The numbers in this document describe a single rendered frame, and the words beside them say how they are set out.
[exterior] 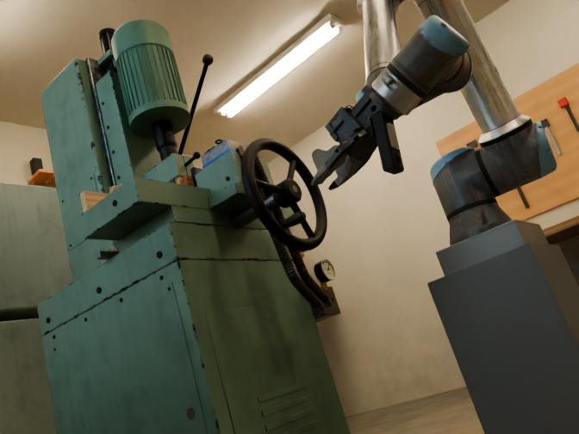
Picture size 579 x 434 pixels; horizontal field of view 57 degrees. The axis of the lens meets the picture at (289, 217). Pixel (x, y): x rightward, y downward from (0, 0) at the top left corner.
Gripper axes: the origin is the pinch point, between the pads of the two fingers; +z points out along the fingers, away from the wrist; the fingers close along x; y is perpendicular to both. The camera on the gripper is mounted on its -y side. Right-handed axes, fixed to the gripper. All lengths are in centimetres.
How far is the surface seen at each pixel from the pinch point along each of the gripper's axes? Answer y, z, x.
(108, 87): 80, 35, -2
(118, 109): 71, 36, -3
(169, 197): 22.5, 27.1, 10.4
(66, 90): 91, 46, 2
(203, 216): 18.9, 28.4, 1.0
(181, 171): 41, 33, -7
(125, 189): 26.1, 29.3, 19.3
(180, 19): 228, 50, -126
